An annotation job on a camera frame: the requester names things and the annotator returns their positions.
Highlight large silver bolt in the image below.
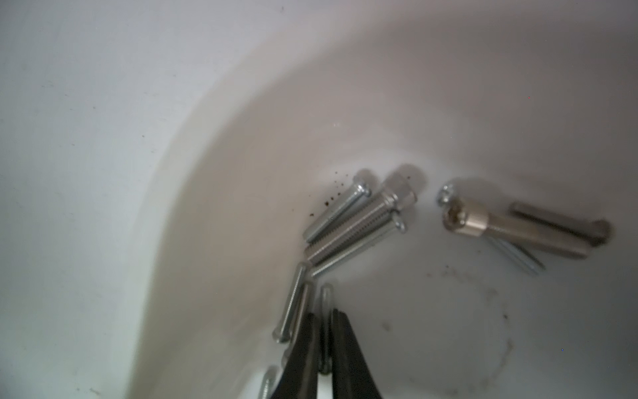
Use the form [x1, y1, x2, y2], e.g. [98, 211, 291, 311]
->
[304, 173, 417, 265]

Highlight thin silver screw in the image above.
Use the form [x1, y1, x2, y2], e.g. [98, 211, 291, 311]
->
[302, 177, 372, 244]
[272, 262, 311, 343]
[436, 182, 546, 275]
[281, 281, 316, 368]
[307, 212, 407, 279]

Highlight large nickel socket bolt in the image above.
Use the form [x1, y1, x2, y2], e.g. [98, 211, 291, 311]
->
[442, 198, 592, 259]

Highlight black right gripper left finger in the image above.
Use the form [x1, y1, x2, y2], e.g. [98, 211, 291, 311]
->
[271, 314, 321, 399]

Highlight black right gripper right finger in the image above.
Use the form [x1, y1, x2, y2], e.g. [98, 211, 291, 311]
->
[329, 309, 382, 399]

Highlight small silver screw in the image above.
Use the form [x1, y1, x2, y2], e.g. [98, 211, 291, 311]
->
[319, 284, 334, 375]

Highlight white plastic storage box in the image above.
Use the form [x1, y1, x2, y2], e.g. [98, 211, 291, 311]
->
[125, 1, 637, 398]

